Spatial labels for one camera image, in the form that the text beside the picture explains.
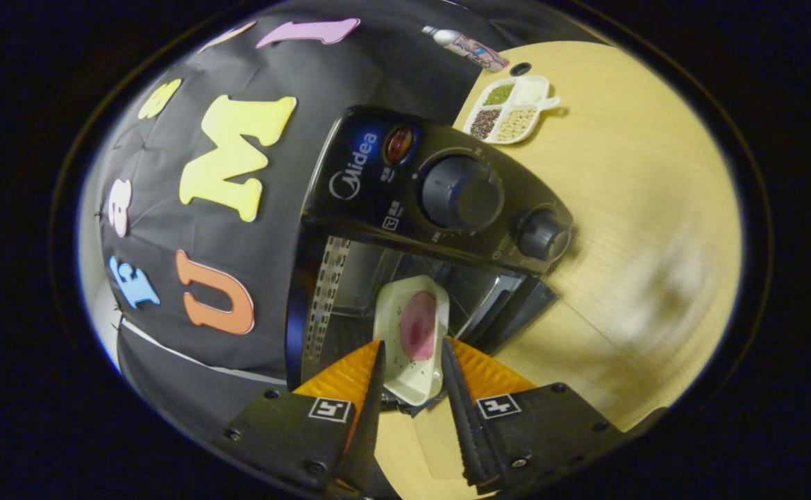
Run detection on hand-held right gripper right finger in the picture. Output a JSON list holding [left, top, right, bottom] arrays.
[[440, 339, 621, 495]]

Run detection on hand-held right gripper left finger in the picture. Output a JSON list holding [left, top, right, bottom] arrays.
[[215, 340, 387, 495]]

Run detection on cream speckled plate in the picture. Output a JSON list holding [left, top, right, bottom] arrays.
[[373, 275, 450, 407]]

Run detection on pink round cake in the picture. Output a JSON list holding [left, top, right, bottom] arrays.
[[399, 291, 438, 362]]

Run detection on black electric oven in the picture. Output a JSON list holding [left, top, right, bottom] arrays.
[[286, 106, 574, 410]]

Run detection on white divided dish of grains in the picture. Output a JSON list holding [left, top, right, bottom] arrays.
[[462, 75, 560, 145]]

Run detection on printed spray bottle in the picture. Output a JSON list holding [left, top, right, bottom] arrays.
[[421, 26, 510, 74]]

